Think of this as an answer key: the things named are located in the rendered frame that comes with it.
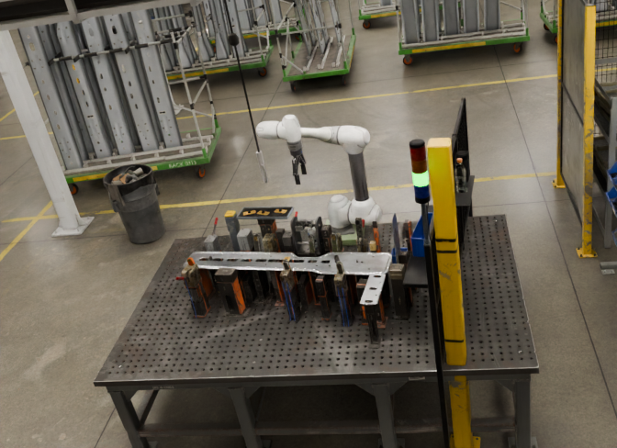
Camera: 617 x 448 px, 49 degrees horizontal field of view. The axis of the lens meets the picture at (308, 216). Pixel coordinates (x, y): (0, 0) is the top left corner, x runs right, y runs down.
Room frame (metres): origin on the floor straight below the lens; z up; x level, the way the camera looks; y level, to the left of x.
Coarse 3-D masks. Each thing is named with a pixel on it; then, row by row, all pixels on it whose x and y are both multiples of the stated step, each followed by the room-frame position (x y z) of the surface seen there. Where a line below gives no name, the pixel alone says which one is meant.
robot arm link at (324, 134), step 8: (256, 128) 3.96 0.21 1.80; (264, 128) 3.90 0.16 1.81; (272, 128) 3.88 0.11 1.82; (304, 128) 4.09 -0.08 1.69; (320, 128) 4.18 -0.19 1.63; (328, 128) 4.22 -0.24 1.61; (264, 136) 3.90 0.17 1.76; (272, 136) 3.87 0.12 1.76; (304, 136) 4.06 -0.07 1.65; (312, 136) 4.08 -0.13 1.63; (320, 136) 4.11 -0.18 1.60; (328, 136) 4.17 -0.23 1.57
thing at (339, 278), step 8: (344, 272) 3.35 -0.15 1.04; (336, 280) 3.29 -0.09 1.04; (344, 280) 3.32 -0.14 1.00; (336, 288) 3.29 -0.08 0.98; (344, 288) 3.30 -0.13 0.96; (344, 296) 3.28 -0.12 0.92; (344, 304) 3.30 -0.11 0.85; (344, 312) 3.28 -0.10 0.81; (352, 312) 3.35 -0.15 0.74; (344, 320) 3.29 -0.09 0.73; (352, 320) 3.31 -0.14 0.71
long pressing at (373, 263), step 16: (192, 256) 3.95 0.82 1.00; (208, 256) 3.90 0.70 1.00; (224, 256) 3.87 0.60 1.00; (240, 256) 3.83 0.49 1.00; (256, 256) 3.79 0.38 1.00; (272, 256) 3.75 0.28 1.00; (288, 256) 3.71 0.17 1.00; (320, 256) 3.63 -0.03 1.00; (352, 256) 3.57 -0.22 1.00; (368, 256) 3.53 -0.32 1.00; (384, 256) 3.50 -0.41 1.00; (320, 272) 3.47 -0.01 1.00; (336, 272) 3.43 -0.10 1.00; (352, 272) 3.40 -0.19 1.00; (368, 272) 3.36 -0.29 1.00; (384, 272) 3.34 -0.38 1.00
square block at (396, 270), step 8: (392, 264) 3.31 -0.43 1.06; (400, 264) 3.29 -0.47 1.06; (392, 272) 3.25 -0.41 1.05; (400, 272) 3.23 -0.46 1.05; (392, 280) 3.25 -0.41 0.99; (400, 280) 3.23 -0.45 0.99; (392, 288) 3.25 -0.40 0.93; (400, 288) 3.23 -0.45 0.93; (400, 296) 3.24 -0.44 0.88; (400, 304) 3.24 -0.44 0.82; (408, 304) 3.28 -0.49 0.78; (400, 312) 3.24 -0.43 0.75; (408, 312) 3.25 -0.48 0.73
